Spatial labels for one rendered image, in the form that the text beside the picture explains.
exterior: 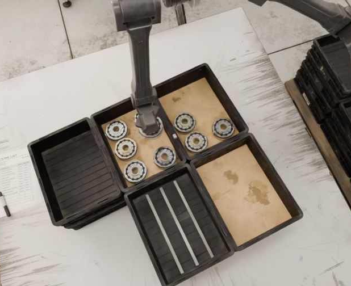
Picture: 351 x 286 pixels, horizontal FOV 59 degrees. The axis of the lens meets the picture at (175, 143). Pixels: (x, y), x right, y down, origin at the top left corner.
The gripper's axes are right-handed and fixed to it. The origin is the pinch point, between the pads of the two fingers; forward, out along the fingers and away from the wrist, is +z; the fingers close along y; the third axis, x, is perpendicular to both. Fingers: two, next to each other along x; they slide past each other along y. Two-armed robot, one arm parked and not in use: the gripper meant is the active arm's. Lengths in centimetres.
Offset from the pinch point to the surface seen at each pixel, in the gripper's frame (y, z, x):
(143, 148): -6.2, 16.5, 3.5
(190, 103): 22.4, 16.8, -9.8
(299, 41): 144, 101, -62
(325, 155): 46, 85, -96
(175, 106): 18.5, 16.8, -3.6
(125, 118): 5.4, 16.7, 17.6
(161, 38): 64, 31, 22
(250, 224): -24, 16, -51
